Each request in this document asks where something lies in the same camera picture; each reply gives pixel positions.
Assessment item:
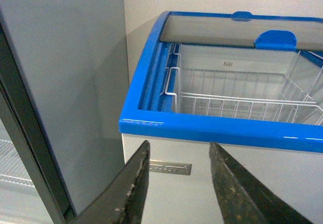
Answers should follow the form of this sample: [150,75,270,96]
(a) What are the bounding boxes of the blue rear lid handle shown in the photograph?
[230,11,253,22]

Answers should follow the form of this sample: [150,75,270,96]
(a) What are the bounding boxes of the blue freezer lid handle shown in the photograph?
[254,30,297,51]

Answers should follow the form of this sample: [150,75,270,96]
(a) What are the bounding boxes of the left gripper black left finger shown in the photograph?
[72,140,150,223]

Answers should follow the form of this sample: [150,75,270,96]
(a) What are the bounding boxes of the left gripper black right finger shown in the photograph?
[209,142,311,223]

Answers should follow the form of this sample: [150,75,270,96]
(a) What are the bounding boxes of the silver brand badge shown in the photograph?
[149,161,192,176]

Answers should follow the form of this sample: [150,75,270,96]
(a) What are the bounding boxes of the grey upright display fridge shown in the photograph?
[1,0,129,223]

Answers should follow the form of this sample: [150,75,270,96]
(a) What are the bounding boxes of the white blue chest freezer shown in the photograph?
[119,11,322,223]

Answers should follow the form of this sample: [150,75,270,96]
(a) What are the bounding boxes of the glass sliding freezer lid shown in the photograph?
[160,14,322,51]

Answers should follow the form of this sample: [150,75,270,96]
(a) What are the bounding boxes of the white wire freezer basket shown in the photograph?
[160,43,322,126]

